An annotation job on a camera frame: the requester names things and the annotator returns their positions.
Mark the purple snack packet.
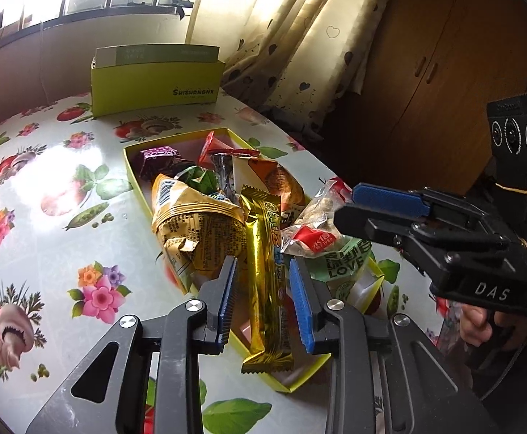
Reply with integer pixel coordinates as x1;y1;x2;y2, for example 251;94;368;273
138;145;183;180

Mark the dark brown snack packet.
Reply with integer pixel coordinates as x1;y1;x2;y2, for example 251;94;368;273
209;154;241;200

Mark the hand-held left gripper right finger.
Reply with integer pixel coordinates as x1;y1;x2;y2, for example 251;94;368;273
289;257;502;434

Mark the gold crinkled snack bag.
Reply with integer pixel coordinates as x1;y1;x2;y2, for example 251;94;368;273
150;174;248;290

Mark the orange and white chip bag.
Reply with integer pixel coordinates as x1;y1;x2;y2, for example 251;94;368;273
232;156;309;227

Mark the upright yellow-green cardboard box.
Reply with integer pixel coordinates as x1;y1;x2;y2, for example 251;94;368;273
90;44;226;117

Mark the wooden cabinet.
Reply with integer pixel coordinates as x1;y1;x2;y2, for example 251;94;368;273
322;0;527;200

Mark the gold foil snack bar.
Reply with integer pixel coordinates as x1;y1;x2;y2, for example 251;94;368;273
239;184;296;375

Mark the shallow yellow-green box tray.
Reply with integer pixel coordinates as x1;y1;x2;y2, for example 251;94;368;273
123;128;387;394

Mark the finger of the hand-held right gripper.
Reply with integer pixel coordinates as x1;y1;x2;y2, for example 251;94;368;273
333;205;475;277
351;183;509;250

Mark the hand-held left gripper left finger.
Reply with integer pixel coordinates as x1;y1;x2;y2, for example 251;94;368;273
26;255;239;434

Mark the person's right hand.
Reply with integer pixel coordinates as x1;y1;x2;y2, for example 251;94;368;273
458;305;527;354

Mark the heart print curtain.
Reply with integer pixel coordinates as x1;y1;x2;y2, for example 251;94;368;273
186;0;400;114

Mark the clear green label snack packet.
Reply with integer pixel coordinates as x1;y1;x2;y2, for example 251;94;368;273
279;176;384;312

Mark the fruit and flower printed tablecloth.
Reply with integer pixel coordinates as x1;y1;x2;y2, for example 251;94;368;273
0;93;450;434

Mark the red jelly cup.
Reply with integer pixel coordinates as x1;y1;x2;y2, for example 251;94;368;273
199;131;228;166

